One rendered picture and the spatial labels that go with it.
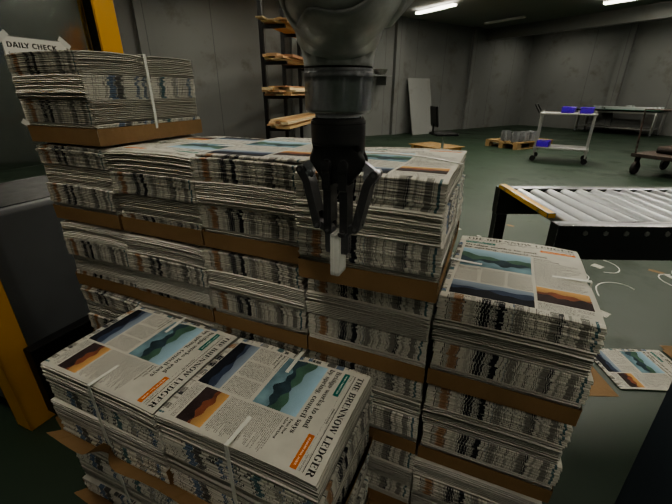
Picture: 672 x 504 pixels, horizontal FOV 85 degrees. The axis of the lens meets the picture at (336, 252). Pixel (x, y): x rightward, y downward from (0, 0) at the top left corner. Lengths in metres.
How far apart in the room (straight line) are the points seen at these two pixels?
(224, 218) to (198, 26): 8.60
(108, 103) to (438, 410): 1.11
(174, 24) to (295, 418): 8.89
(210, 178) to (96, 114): 0.37
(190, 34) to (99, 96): 8.23
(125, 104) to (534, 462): 1.32
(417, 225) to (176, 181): 0.59
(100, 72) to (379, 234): 0.83
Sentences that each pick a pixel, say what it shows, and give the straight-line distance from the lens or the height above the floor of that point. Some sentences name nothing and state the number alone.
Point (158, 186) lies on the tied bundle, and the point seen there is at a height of 0.98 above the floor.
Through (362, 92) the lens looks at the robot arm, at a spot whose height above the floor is 1.19.
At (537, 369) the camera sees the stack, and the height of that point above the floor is 0.71.
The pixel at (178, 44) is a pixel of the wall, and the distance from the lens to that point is 9.28.
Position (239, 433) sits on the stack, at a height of 0.60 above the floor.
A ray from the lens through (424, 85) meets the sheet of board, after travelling 12.57.
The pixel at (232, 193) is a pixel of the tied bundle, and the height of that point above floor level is 0.98.
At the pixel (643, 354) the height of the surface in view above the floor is 0.01.
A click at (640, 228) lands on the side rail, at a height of 0.79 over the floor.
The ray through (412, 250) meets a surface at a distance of 0.67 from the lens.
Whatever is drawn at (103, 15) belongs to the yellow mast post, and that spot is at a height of 1.46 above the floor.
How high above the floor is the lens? 1.19
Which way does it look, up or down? 24 degrees down
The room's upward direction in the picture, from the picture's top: straight up
